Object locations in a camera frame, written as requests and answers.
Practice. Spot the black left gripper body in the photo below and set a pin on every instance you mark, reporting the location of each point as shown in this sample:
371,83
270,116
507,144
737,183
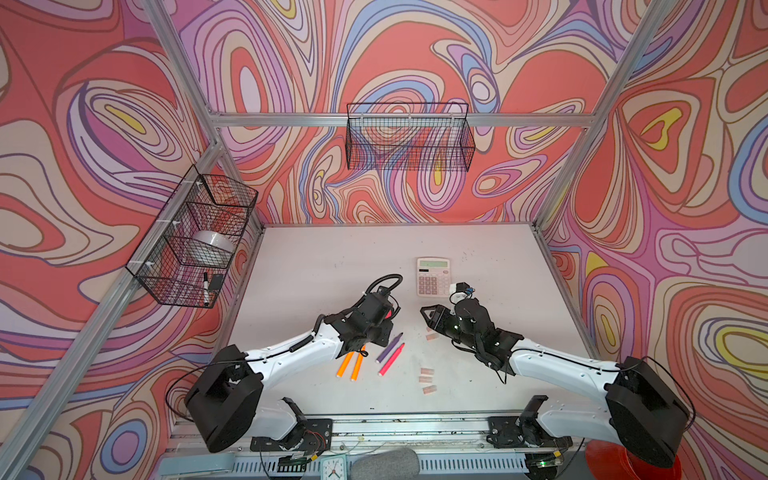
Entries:
380,335

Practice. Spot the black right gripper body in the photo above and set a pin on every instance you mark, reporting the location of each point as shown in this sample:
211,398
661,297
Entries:
452,329

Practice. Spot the pink pen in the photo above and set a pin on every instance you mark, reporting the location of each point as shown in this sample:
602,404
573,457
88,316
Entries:
391,360

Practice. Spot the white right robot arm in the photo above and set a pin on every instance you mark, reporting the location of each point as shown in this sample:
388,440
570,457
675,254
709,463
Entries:
625,403

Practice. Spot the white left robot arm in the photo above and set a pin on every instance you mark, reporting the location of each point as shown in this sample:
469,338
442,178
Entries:
224,402

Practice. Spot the purple pen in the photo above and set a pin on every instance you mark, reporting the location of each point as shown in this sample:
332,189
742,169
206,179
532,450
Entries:
389,348

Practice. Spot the orange pen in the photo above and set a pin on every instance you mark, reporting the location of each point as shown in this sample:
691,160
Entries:
357,366
344,365

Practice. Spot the pink desk calculator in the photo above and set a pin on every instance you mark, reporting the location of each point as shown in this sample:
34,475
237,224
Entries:
433,277

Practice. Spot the small white clock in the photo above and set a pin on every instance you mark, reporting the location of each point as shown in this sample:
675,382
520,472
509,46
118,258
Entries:
334,467

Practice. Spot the silver tape roll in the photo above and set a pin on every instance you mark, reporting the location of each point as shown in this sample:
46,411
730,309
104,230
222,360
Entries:
214,239

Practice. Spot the black marker in basket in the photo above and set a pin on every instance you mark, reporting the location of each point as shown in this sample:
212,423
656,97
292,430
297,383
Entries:
205,289

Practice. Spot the red bucket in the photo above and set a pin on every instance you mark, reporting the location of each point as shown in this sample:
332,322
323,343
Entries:
608,461

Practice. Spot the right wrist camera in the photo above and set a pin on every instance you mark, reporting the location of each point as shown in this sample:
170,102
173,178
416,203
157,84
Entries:
460,291

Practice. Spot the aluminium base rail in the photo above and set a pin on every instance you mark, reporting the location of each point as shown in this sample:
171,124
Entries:
449,444

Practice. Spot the black wire basket back wall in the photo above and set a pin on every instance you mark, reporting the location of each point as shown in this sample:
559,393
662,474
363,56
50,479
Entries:
409,136

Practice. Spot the black wire basket wall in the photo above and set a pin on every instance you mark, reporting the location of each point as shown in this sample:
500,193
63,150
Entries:
409,136
169,263

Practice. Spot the black wire basket left wall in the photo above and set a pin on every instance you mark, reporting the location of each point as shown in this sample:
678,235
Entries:
169,263

